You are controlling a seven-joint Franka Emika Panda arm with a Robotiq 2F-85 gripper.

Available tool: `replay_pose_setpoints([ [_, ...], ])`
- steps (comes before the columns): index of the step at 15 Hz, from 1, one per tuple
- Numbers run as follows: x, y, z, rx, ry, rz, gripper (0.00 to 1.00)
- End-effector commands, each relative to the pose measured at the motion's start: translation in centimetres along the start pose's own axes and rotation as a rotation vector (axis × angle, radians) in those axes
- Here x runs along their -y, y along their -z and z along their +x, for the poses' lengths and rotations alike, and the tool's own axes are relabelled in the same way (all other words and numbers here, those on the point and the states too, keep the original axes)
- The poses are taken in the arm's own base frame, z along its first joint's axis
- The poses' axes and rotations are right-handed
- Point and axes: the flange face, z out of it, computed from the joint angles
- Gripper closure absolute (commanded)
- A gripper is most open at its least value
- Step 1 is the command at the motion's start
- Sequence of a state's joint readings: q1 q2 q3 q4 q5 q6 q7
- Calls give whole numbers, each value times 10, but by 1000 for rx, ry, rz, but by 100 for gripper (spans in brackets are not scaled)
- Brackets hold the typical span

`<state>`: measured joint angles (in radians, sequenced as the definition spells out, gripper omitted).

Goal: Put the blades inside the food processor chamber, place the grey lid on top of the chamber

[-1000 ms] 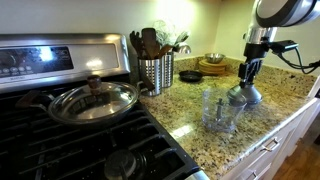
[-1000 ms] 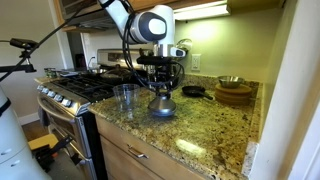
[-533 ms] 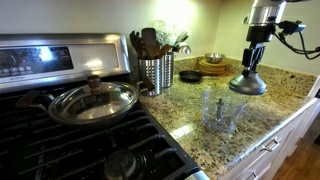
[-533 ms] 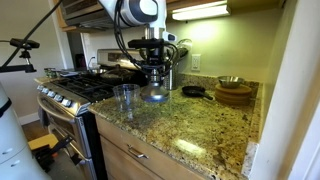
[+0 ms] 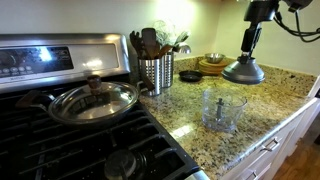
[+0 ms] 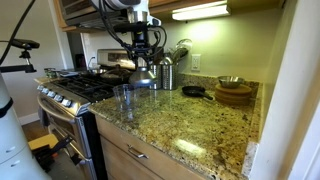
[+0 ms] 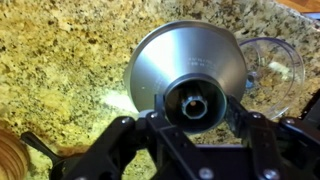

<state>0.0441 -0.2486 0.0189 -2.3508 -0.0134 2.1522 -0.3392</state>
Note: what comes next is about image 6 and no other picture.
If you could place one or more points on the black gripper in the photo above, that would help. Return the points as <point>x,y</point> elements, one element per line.
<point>140,40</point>

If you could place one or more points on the grey metallic food processor lid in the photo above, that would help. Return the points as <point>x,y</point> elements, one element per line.
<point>142,79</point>

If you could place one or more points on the blue hub processor blade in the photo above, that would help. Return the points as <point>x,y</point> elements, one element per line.
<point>127,97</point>

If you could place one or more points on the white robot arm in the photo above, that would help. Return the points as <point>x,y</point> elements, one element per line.
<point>116,3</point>

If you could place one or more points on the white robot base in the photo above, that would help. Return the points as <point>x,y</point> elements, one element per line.
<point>13,143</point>

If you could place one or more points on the dark pan with lid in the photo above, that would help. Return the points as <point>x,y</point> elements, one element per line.
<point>115,75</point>

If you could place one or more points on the clear plastic processor chamber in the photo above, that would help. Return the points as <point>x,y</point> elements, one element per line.
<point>120,98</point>

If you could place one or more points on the short steel utensil holder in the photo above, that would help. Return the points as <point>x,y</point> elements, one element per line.
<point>156,71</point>

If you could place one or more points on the tall steel utensil holder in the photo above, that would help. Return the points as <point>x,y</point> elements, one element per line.
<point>170,78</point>

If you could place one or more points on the kitchen utensils bunch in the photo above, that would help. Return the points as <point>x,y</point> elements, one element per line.
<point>181,48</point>

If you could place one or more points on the shallow steel stove bowl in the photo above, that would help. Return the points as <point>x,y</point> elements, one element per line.
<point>96,71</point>

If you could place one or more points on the dark coffee maker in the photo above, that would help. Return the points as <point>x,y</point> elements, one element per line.
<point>80,61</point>

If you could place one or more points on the small black skillet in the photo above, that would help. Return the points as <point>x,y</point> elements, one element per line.
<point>193,91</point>

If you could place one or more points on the under cabinet light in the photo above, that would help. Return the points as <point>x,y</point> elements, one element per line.
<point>200,11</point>

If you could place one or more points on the stainless steel gas stove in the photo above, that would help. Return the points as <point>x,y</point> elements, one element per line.
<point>73,96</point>

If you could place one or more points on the steel range hood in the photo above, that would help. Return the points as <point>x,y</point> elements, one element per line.
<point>73,11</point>

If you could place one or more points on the small glass jars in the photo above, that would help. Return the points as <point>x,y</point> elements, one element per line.
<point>50,72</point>

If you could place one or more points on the steel bowl on trivets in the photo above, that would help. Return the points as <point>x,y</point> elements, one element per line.
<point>230,81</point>

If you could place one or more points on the wooden lower cabinet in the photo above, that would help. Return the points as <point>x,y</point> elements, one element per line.
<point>120,150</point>

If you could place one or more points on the wooden cabinet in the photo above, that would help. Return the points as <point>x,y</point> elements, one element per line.
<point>120,150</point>
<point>253,3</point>

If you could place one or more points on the grey oven towel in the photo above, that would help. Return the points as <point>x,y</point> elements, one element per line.
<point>43,116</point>

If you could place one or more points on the wooden upper cabinet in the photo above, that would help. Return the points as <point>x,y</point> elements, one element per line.
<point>253,3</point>

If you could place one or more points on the yellow flat object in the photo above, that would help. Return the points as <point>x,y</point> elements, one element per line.
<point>41,141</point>

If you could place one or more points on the black clamp on floor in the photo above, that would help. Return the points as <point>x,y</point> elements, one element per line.
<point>50,151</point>

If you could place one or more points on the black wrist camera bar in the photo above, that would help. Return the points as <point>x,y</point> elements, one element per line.
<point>125,27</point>

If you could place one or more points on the white wall outlet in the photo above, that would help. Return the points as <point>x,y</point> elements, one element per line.
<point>196,62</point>

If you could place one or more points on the black camera on mount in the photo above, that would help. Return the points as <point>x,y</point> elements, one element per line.
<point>23,43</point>

